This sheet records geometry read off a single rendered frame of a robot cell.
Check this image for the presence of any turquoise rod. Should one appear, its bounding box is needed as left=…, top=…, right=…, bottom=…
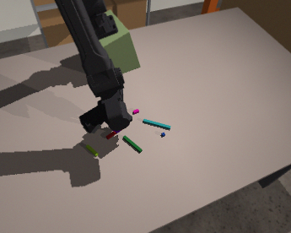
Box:
left=143, top=119, right=171, bottom=130

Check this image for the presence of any dark red rod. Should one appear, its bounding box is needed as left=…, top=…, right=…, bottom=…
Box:
left=106, top=131, right=116, bottom=139

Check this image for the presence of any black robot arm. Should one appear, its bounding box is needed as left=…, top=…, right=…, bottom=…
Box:
left=55, top=0, right=130, bottom=133

